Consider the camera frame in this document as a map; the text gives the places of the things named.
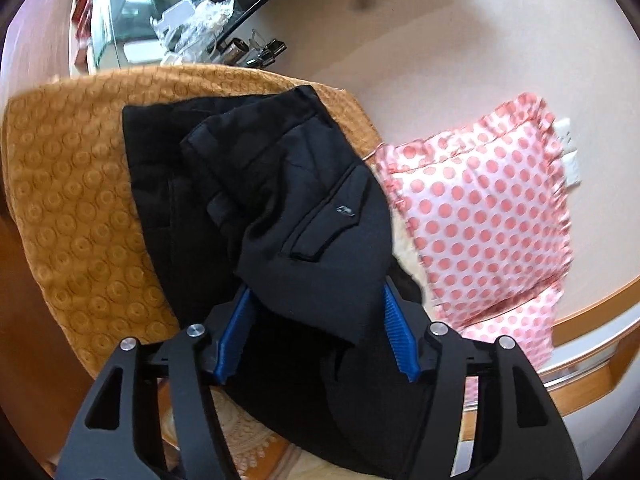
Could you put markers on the glass television stand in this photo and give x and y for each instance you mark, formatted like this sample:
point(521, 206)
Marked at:
point(115, 20)

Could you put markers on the wooden bed headboard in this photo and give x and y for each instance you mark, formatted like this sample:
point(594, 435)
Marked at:
point(600, 385)

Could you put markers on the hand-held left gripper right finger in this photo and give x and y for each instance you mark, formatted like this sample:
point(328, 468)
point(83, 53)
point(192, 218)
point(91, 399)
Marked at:
point(400, 340)

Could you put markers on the white wall socket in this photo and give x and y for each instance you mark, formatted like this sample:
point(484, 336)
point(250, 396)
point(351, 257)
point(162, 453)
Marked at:
point(572, 170)
point(565, 137)

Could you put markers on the black pants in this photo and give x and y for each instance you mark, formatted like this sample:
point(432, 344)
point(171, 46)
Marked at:
point(310, 210)

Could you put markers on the black metal clips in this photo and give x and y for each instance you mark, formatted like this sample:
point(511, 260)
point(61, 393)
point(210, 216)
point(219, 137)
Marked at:
point(262, 50)

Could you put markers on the pink polka dot pillow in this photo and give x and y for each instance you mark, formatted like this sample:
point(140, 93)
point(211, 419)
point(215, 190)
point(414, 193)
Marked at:
point(480, 210)
point(520, 330)

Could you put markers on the orange and cream patterned bedsheet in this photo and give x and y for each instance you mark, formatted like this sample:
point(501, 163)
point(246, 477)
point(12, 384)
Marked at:
point(75, 210)

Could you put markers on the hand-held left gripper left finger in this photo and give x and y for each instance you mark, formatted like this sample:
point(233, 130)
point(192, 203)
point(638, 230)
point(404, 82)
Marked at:
point(234, 340)

